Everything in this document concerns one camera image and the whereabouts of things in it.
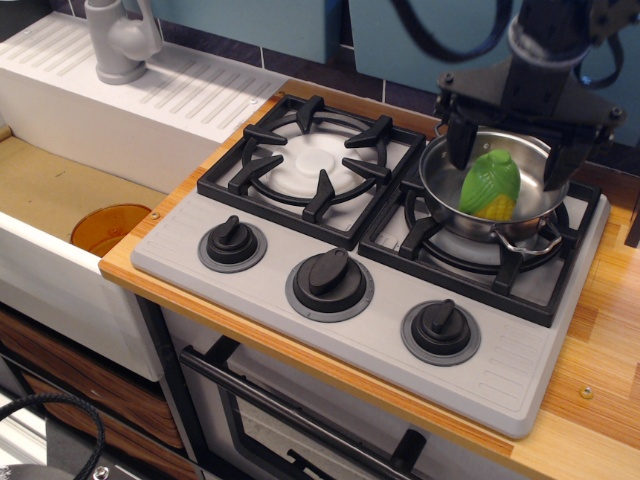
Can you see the stainless steel pot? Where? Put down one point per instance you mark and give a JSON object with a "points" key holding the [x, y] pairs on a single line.
{"points": [[532, 230]]}

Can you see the black burner grate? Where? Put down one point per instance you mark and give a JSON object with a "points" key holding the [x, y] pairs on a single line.
{"points": [[405, 237], [313, 169]]}

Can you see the black left burner grate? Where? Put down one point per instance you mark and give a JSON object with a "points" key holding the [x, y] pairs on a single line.
{"points": [[313, 169]]}

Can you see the orange sink drain plug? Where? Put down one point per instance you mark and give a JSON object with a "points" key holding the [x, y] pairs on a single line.
{"points": [[102, 229]]}

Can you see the black left stove knob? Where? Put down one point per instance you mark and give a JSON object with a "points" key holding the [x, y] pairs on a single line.
{"points": [[232, 246]]}

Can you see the black right burner grate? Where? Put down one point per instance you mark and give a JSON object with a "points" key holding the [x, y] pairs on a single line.
{"points": [[405, 237]]}

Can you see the black right stove knob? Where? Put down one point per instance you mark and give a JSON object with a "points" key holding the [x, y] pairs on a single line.
{"points": [[441, 333]]}

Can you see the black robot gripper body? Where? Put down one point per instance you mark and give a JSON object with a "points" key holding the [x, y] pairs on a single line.
{"points": [[515, 96]]}

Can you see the white toy sink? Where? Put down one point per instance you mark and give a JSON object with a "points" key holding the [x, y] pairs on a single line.
{"points": [[71, 144]]}

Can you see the grey toy faucet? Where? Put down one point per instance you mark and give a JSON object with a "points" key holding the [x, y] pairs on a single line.
{"points": [[121, 45]]}

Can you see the grey toy stove top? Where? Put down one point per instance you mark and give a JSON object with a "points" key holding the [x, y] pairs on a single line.
{"points": [[501, 386]]}

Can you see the green yellow toy corncob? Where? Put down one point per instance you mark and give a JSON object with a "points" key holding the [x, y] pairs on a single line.
{"points": [[491, 187]]}

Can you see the wood grain drawer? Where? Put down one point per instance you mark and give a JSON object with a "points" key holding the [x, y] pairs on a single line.
{"points": [[138, 422]]}

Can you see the black stove knob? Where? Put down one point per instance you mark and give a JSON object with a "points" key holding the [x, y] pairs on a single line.
{"points": [[232, 246], [441, 333], [330, 287]]}

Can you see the black middle stove knob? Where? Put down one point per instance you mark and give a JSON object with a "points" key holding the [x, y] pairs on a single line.
{"points": [[330, 287]]}

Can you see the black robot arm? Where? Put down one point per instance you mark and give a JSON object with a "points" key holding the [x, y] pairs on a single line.
{"points": [[557, 35]]}

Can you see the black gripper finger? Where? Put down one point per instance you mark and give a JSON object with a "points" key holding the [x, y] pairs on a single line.
{"points": [[462, 127], [566, 155]]}

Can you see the toy oven door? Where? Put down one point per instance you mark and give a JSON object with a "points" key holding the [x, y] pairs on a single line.
{"points": [[276, 422]]}

